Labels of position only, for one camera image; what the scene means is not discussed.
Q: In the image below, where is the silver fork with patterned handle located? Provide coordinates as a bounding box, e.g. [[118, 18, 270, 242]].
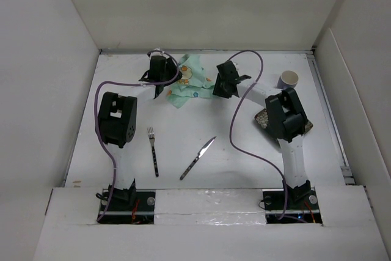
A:
[[147, 127, 159, 177]]

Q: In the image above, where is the green cartoon print cloth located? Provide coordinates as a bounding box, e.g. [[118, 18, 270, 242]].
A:
[[167, 54, 214, 108]]

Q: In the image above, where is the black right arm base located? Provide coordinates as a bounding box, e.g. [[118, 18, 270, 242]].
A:
[[258, 188, 323, 224]]

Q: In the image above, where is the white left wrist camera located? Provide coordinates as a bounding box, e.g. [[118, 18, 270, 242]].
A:
[[147, 48, 165, 57]]

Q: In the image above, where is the knife with patterned handle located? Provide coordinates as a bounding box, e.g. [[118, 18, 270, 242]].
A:
[[180, 136, 216, 180]]

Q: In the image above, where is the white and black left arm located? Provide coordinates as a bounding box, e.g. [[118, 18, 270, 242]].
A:
[[93, 49, 181, 210]]

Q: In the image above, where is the purple cup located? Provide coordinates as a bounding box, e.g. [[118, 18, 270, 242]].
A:
[[277, 70, 299, 89]]

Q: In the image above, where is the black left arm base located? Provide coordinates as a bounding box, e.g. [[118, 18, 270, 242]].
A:
[[95, 190, 156, 225]]

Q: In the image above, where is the black floral rectangular plate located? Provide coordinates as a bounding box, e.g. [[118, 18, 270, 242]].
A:
[[255, 109, 313, 139]]

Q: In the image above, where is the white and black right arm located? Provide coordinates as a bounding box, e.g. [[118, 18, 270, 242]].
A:
[[213, 61, 311, 208]]

